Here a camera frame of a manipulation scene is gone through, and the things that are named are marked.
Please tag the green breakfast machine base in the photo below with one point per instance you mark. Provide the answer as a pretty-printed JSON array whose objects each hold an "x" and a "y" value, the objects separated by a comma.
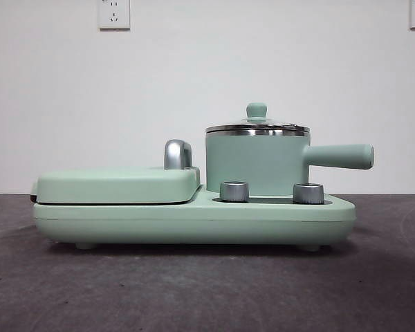
[{"x": 193, "y": 221}]

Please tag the silver control knob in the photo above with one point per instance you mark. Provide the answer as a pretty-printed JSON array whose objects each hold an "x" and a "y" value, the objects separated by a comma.
[
  {"x": 233, "y": 191},
  {"x": 307, "y": 193}
]

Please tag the glass lid with green knob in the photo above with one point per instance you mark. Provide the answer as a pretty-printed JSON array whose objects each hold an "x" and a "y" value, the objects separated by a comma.
[{"x": 256, "y": 110}]

